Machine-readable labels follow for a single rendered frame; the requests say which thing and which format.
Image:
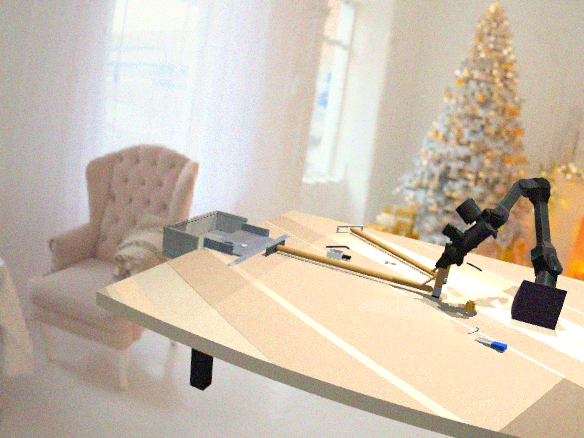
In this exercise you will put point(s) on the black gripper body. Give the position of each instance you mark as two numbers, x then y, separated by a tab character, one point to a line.
458	252

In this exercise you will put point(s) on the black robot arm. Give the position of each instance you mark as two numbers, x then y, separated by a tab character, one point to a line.
543	256

